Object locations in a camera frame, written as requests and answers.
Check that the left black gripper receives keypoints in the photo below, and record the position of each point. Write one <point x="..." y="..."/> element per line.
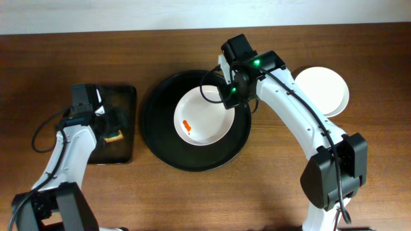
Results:
<point x="109" y="127"/>

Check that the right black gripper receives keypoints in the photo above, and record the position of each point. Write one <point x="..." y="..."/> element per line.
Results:
<point x="229" y="98"/>

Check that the green yellow sponge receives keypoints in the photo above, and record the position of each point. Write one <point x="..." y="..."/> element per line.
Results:
<point x="113" y="137"/>

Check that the white plate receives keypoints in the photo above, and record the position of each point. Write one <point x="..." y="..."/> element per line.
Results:
<point x="322" y="86"/>
<point x="200" y="119"/>
<point x="337" y="107"/>

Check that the white plate bottom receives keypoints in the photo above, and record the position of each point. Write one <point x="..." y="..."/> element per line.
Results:
<point x="337" y="107"/>

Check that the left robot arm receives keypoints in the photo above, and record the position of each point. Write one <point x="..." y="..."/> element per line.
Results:
<point x="56" y="202"/>

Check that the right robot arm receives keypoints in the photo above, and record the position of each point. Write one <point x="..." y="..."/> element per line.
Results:
<point x="337" y="162"/>

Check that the rectangular black tray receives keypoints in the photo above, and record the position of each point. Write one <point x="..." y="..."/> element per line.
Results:
<point x="124" y="99"/>

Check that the round black tray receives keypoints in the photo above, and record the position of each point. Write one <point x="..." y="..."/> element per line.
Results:
<point x="158" y="130"/>

